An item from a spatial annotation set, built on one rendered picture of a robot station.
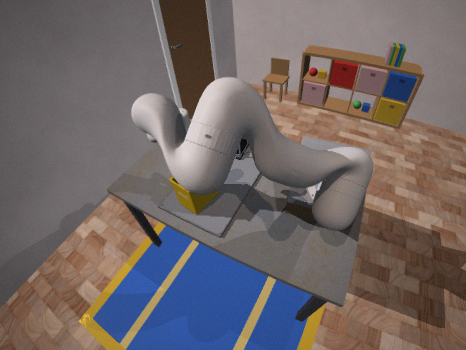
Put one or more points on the yellow open-top bin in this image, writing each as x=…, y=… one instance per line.
x=193, y=202

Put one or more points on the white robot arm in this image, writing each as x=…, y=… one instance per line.
x=230, y=109

